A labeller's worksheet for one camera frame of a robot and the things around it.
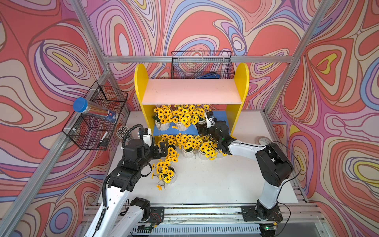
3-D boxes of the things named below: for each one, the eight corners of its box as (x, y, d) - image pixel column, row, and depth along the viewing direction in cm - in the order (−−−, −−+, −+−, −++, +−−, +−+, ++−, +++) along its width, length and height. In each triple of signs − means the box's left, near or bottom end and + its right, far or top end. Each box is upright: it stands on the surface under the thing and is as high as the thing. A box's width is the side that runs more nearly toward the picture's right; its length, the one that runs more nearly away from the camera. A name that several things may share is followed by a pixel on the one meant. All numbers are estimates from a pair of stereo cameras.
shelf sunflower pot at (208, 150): (197, 159, 95) (198, 147, 83) (203, 150, 99) (205, 137, 87) (211, 167, 91) (214, 155, 79) (216, 158, 95) (220, 145, 84)
